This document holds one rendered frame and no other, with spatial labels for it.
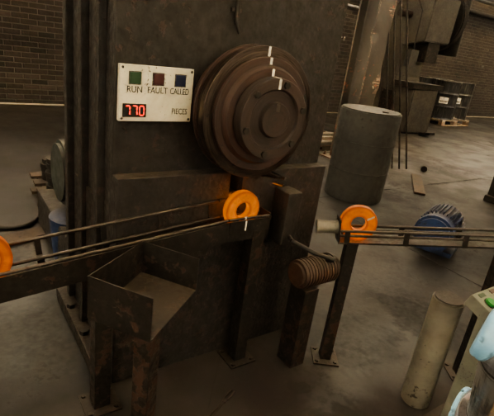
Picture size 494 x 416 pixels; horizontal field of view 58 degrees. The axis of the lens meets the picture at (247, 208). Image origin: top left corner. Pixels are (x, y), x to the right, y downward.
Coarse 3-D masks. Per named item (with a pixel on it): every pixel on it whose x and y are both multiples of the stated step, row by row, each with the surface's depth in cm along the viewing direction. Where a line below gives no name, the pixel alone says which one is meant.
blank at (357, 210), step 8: (352, 208) 184; (360, 208) 183; (368, 208) 184; (344, 216) 185; (352, 216) 185; (360, 216) 185; (368, 216) 184; (376, 216) 184; (344, 224) 186; (368, 224) 185; (376, 224) 185
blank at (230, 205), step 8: (240, 192) 171; (248, 192) 172; (232, 200) 170; (240, 200) 172; (248, 200) 174; (256, 200) 176; (224, 208) 172; (232, 208) 171; (248, 208) 177; (256, 208) 178; (224, 216) 173; (232, 216) 172; (240, 216) 177
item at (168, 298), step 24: (120, 264) 132; (144, 264) 145; (168, 264) 141; (192, 264) 138; (96, 288) 119; (120, 288) 116; (144, 288) 138; (168, 288) 139; (192, 288) 140; (96, 312) 122; (120, 312) 119; (144, 312) 116; (168, 312) 129; (144, 336) 118; (144, 360) 138; (144, 384) 141; (144, 408) 145
